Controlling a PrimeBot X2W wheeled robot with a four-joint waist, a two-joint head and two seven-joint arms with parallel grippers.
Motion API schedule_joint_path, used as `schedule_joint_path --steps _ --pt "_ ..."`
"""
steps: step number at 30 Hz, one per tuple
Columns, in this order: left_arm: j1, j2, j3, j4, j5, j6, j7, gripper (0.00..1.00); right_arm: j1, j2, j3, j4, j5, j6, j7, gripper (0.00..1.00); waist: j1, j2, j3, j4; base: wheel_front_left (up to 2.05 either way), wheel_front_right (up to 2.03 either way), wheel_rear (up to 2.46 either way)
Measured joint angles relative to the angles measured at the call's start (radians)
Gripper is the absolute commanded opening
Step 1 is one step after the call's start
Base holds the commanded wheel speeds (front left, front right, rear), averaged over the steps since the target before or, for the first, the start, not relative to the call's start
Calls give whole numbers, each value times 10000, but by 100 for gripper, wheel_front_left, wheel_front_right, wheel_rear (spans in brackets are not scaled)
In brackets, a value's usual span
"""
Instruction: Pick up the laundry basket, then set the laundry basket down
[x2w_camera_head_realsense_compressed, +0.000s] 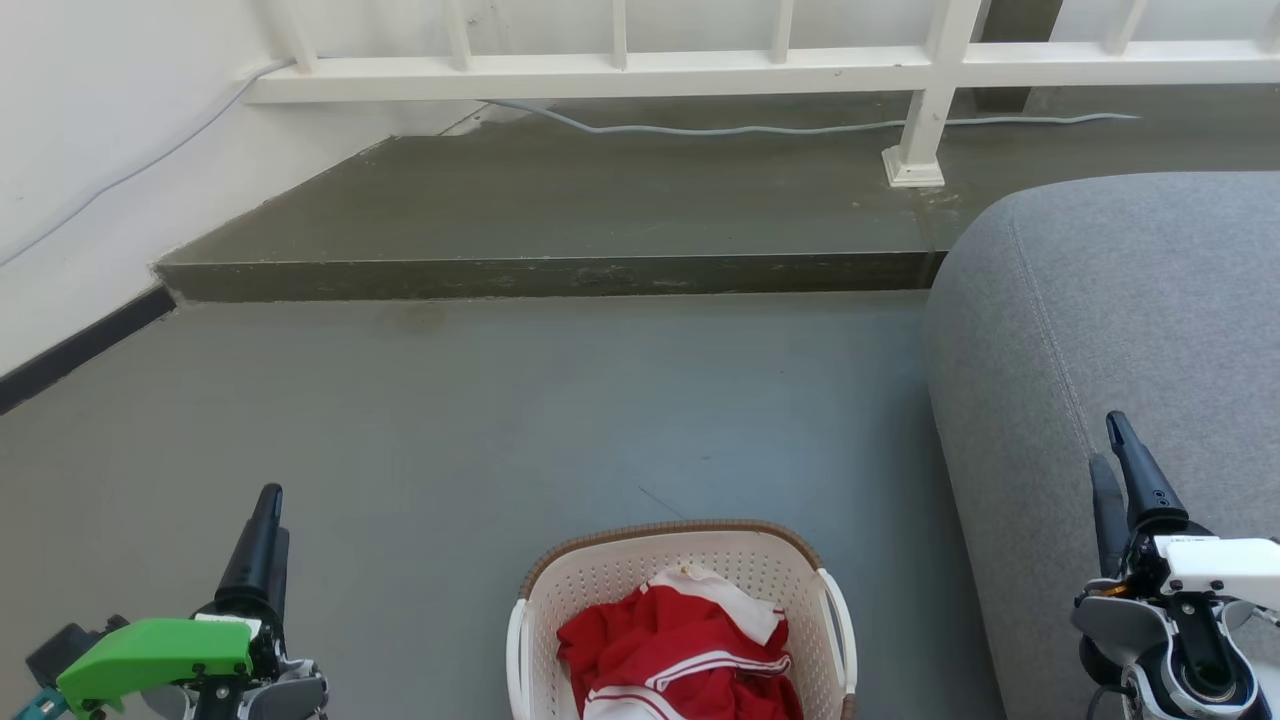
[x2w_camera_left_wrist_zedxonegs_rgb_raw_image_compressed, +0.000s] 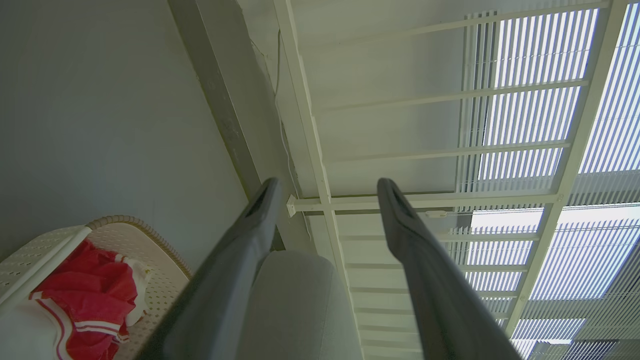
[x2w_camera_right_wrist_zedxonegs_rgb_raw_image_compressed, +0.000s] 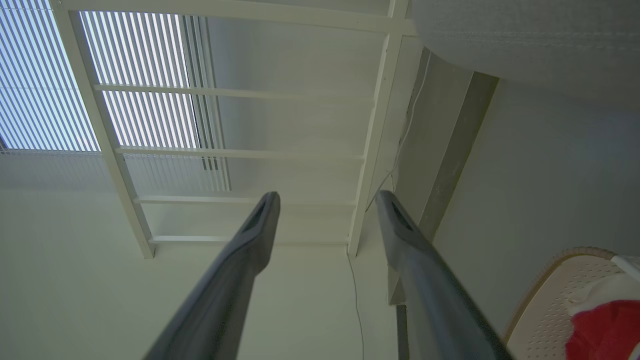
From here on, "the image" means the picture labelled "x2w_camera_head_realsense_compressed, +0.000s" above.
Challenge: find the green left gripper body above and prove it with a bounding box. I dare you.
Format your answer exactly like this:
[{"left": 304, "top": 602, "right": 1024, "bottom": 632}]
[{"left": 55, "top": 610, "right": 293, "bottom": 720}]

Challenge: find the white railing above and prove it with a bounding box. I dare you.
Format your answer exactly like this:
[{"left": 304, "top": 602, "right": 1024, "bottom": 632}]
[{"left": 240, "top": 0, "right": 1280, "bottom": 189}]

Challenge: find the grey fabric sofa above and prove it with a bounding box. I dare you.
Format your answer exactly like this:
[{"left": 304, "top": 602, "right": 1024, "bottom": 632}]
[{"left": 922, "top": 172, "right": 1280, "bottom": 720}]

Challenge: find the white perforated laundry basket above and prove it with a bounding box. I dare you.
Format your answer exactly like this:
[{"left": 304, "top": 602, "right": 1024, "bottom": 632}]
[{"left": 505, "top": 518, "right": 859, "bottom": 720}]

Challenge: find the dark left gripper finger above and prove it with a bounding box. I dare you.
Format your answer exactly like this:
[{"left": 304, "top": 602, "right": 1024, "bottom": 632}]
[
  {"left": 267, "top": 528, "right": 292, "bottom": 623},
  {"left": 214, "top": 484, "right": 286, "bottom": 613}
]

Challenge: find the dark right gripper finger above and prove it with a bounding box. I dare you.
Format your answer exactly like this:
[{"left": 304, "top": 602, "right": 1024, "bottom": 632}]
[
  {"left": 1104, "top": 410, "right": 1192, "bottom": 533},
  {"left": 1088, "top": 453, "right": 1133, "bottom": 581}
]

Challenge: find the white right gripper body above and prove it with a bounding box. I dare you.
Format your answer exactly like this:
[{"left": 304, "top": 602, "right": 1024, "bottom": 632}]
[{"left": 1122, "top": 514, "right": 1280, "bottom": 615}]

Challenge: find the red white striped garment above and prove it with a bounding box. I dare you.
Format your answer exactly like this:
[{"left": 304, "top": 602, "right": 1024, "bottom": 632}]
[{"left": 556, "top": 565, "right": 804, "bottom": 720}]

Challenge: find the dark brown pillar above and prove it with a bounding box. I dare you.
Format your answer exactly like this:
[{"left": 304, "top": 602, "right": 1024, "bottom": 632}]
[{"left": 975, "top": 0, "right": 1064, "bottom": 113}]

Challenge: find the black baseboard strip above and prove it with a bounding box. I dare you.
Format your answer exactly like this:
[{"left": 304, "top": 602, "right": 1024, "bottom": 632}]
[{"left": 0, "top": 285, "right": 178, "bottom": 416}]

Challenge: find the light grey cable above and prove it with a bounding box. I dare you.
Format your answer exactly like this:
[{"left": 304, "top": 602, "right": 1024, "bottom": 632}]
[{"left": 0, "top": 58, "right": 1143, "bottom": 269}]

